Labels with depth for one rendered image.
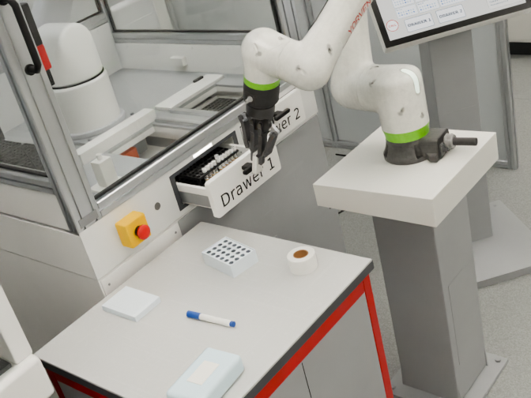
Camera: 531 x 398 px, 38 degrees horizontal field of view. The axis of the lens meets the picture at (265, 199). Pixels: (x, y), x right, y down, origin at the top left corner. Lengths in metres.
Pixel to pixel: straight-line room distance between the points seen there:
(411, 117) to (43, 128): 0.93
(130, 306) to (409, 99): 0.88
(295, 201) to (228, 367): 1.10
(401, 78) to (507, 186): 1.67
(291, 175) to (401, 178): 0.61
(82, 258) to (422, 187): 0.89
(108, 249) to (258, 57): 0.64
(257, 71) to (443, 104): 1.15
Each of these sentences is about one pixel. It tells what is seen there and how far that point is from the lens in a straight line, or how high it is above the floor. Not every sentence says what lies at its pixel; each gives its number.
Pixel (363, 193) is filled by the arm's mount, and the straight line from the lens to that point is 2.04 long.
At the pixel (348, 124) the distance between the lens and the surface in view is 4.14.
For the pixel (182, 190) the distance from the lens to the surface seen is 2.19.
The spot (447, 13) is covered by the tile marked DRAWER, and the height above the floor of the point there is 1.01.
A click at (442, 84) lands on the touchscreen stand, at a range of 2.87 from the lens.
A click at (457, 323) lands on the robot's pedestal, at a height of 0.30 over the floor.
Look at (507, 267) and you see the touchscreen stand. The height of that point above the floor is 0.03.
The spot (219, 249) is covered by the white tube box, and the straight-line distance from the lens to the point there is 2.02.
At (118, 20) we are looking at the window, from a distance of 2.04.
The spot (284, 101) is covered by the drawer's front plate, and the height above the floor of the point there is 0.92.
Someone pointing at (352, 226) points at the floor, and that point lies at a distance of 3.51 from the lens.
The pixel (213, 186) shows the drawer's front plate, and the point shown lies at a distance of 2.07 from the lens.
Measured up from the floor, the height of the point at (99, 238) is 0.90.
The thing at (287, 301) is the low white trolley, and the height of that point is 0.76.
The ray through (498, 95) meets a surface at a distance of 3.64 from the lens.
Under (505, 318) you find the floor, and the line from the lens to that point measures 2.88.
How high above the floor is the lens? 1.82
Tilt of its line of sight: 28 degrees down
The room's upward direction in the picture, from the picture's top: 15 degrees counter-clockwise
